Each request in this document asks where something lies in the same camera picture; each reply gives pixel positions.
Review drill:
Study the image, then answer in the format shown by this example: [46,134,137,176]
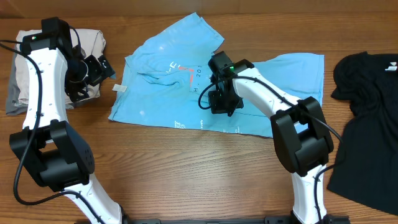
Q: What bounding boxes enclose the light blue printed t-shirt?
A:
[108,12,325,138]

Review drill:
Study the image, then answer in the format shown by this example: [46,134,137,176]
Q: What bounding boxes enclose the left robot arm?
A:
[9,17,129,223]

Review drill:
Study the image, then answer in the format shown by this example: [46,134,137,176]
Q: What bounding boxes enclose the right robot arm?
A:
[205,52,333,223]

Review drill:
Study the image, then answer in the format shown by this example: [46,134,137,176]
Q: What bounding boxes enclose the folded beige trousers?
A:
[15,29,106,104]

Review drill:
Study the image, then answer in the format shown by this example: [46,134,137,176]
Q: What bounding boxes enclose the folded grey garment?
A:
[6,53,100,116]

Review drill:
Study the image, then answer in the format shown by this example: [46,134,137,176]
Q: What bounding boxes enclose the black t-shirt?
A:
[327,52,397,215]

